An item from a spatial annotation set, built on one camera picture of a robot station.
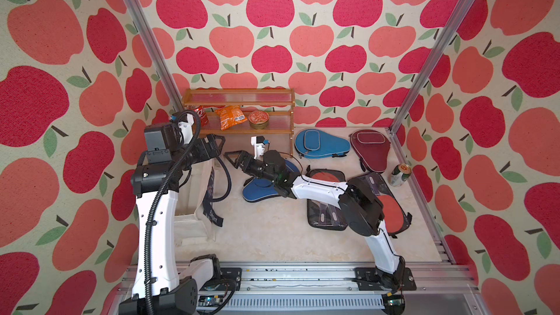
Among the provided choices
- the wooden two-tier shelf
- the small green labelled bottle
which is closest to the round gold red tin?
the wooden two-tier shelf

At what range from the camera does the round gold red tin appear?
101 cm

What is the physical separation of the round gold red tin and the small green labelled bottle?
622 millimetres
